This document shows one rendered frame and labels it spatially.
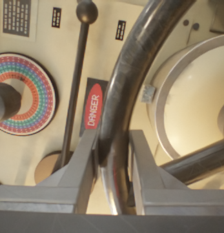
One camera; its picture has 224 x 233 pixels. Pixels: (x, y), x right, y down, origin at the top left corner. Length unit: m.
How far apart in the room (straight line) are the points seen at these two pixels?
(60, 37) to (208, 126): 0.30
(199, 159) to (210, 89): 0.12
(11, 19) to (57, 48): 0.10
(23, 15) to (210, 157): 0.38
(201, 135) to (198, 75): 0.09
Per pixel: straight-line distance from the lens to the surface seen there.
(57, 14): 0.38
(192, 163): 0.17
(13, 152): 0.47
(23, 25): 0.40
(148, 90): 0.28
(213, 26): 0.40
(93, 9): 0.30
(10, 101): 0.33
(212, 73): 0.27
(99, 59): 0.35
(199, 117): 0.27
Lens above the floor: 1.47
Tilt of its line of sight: 1 degrees down
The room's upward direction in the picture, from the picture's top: 79 degrees counter-clockwise
